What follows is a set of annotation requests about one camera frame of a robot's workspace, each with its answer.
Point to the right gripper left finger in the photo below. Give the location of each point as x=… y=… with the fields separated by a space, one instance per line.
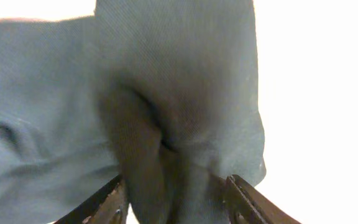
x=108 y=205

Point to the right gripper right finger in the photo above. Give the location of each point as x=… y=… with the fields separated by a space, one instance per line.
x=246 y=205

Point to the black polo shirt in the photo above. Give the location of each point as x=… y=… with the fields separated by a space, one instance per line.
x=164 y=93

